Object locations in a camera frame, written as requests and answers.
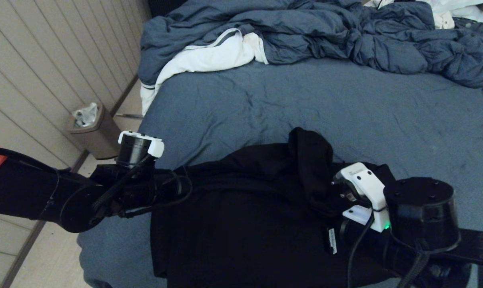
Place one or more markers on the rumpled blue duvet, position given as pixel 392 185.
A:
pixel 305 28

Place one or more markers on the black zip hoodie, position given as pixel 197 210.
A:
pixel 245 224

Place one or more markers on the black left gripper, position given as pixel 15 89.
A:
pixel 177 184

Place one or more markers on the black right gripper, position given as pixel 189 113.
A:
pixel 339 240

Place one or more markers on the beige trash bin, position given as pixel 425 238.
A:
pixel 97 138

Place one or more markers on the black headboard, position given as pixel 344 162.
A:
pixel 161 6

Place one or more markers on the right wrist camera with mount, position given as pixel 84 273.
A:
pixel 365 192

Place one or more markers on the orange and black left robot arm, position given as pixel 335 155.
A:
pixel 45 196

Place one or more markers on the clear plastic bin bag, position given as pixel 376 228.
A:
pixel 84 115

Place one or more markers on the grey metal rod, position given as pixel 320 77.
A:
pixel 129 116

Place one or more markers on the white pillow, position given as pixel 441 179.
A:
pixel 463 12

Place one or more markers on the blue bed sheet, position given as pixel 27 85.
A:
pixel 305 100

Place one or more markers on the white garment with grey stripe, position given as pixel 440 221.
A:
pixel 209 56

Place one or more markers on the cream rumpled garment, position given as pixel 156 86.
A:
pixel 445 20

